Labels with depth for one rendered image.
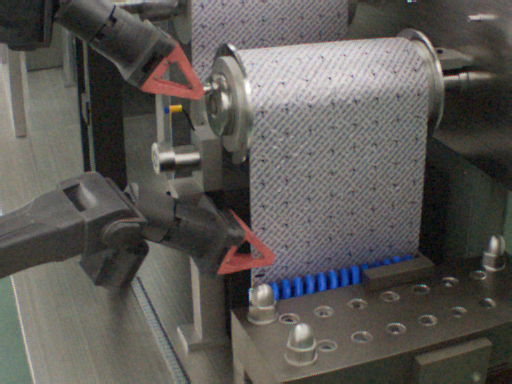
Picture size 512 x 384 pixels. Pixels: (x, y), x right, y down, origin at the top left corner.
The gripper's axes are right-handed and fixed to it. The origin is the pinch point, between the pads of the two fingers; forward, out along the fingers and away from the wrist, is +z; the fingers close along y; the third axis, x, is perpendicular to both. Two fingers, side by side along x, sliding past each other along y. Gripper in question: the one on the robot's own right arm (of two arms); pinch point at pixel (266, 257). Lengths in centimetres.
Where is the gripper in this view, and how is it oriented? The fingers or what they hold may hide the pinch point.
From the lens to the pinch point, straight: 107.3
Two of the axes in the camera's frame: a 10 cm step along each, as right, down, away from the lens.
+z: 8.2, 3.3, 4.7
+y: 3.4, 3.9, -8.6
